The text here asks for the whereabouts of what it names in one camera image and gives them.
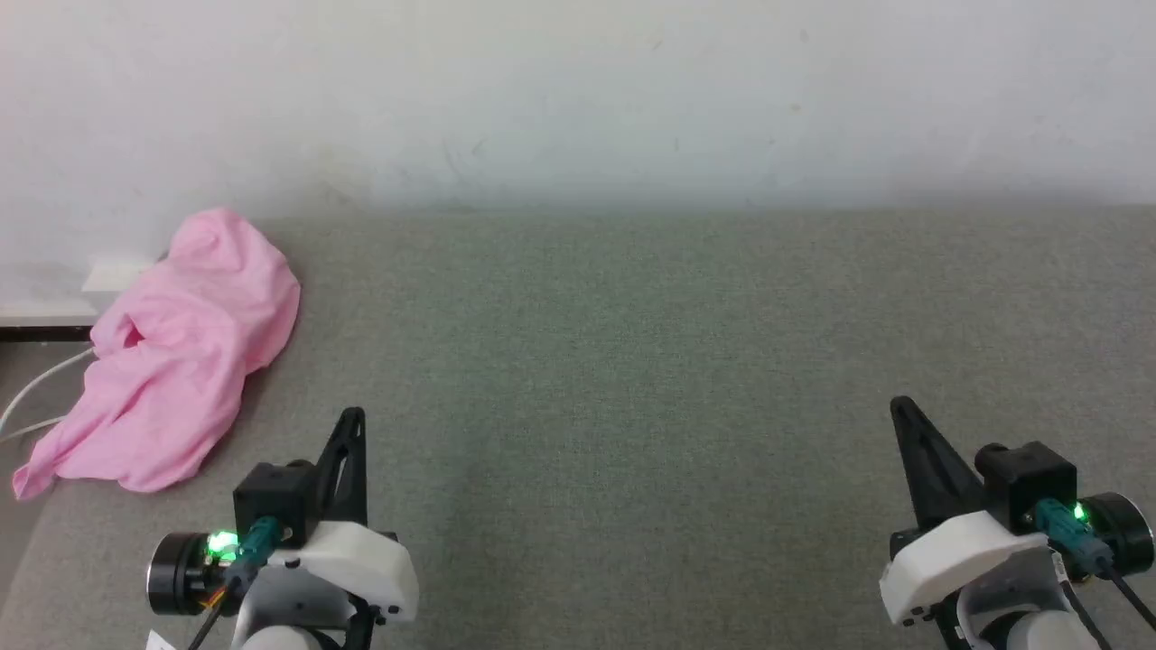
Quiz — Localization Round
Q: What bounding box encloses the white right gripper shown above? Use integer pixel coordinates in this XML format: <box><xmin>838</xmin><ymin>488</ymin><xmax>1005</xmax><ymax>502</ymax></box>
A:
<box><xmin>880</xmin><ymin>395</ymin><xmax>1156</xmax><ymax>627</ymax></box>

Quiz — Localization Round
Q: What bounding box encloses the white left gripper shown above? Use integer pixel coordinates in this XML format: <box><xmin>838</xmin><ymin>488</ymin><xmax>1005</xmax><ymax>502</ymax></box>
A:
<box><xmin>149</xmin><ymin>407</ymin><xmax>419</xmax><ymax>626</ymax></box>

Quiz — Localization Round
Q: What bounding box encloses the pink cotton garment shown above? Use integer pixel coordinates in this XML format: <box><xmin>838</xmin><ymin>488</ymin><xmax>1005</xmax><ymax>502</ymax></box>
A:
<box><xmin>12</xmin><ymin>208</ymin><xmax>302</xmax><ymax>502</ymax></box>

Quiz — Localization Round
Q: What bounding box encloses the grey fabric sofa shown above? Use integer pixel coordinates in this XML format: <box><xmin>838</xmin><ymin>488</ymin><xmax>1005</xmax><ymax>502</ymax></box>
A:
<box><xmin>0</xmin><ymin>206</ymin><xmax>1156</xmax><ymax>650</ymax></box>

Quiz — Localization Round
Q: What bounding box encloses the dark baseboard strip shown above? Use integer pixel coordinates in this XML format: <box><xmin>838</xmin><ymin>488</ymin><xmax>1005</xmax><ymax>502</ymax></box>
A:
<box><xmin>0</xmin><ymin>325</ymin><xmax>97</xmax><ymax>343</ymax></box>

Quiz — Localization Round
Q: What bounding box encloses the teal plug left camera cable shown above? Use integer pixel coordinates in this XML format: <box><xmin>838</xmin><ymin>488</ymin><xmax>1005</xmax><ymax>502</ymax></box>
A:
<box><xmin>188</xmin><ymin>516</ymin><xmax>283</xmax><ymax>650</ymax></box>

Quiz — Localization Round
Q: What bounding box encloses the teal plug camera cable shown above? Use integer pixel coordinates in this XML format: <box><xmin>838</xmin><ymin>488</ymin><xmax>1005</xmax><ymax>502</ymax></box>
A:
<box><xmin>1032</xmin><ymin>498</ymin><xmax>1156</xmax><ymax>633</ymax></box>
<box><xmin>188</xmin><ymin>516</ymin><xmax>283</xmax><ymax>650</ymax></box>

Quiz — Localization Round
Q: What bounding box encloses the teal plug right camera cable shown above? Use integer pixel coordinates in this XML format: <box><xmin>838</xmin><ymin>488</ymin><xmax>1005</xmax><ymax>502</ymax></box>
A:
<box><xmin>1032</xmin><ymin>498</ymin><xmax>1156</xmax><ymax>633</ymax></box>

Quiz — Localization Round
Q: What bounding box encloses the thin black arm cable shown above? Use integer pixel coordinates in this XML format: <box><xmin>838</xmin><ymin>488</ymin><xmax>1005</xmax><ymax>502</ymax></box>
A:
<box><xmin>1058</xmin><ymin>578</ymin><xmax>1110</xmax><ymax>650</ymax></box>

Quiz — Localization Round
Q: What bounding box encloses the white floor cable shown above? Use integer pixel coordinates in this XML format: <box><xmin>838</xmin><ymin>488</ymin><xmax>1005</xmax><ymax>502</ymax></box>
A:
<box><xmin>0</xmin><ymin>415</ymin><xmax>64</xmax><ymax>445</ymax></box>
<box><xmin>0</xmin><ymin>347</ymin><xmax>97</xmax><ymax>432</ymax></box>

